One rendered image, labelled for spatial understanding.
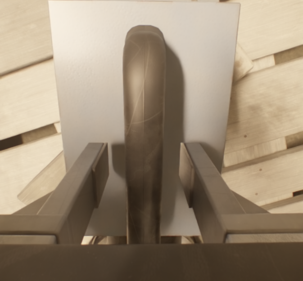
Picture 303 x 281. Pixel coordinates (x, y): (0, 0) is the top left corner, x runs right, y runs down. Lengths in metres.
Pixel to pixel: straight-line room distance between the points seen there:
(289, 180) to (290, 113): 0.16
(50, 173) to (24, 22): 0.26
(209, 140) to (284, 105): 0.34
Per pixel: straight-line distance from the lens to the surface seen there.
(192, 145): 0.15
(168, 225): 0.23
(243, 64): 0.37
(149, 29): 0.17
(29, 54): 0.45
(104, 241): 0.53
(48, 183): 0.43
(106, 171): 0.16
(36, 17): 0.45
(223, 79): 0.18
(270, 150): 0.56
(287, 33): 0.50
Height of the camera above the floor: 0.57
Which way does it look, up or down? 73 degrees down
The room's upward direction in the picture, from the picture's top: 176 degrees clockwise
